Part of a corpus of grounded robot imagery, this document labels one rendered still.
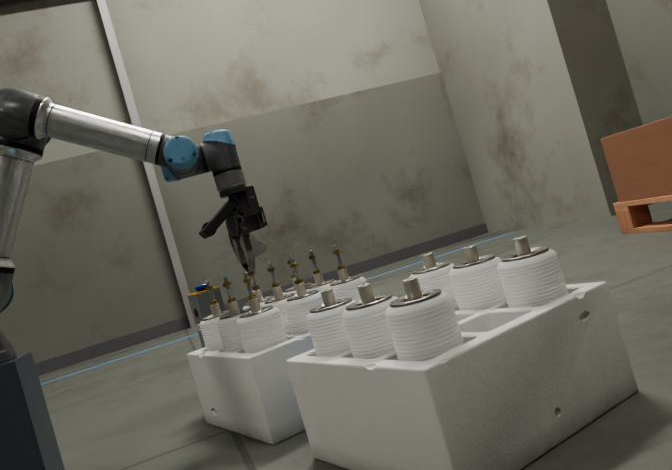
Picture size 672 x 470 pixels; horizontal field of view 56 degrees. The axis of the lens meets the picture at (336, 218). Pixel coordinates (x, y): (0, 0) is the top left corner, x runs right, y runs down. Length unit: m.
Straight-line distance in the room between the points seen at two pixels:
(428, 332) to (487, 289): 0.26
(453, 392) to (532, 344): 0.16
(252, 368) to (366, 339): 0.39
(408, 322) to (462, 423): 0.14
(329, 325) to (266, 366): 0.28
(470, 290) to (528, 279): 0.13
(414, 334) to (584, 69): 3.23
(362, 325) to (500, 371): 0.21
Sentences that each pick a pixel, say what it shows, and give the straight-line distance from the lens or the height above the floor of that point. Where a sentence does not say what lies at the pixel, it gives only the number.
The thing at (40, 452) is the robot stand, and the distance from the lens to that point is 1.52.
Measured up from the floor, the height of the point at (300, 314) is 0.22.
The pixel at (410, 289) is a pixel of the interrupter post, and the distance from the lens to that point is 0.90.
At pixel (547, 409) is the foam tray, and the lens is 0.97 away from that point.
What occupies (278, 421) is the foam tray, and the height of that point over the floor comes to 0.04.
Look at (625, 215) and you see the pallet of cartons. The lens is 2.97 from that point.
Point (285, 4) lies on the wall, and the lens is 4.94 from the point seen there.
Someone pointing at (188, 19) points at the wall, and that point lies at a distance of 4.79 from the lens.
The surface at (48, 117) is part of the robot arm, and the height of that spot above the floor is 0.79.
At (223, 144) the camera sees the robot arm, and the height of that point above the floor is 0.66.
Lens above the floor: 0.38
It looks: 1 degrees up
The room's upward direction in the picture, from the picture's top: 16 degrees counter-clockwise
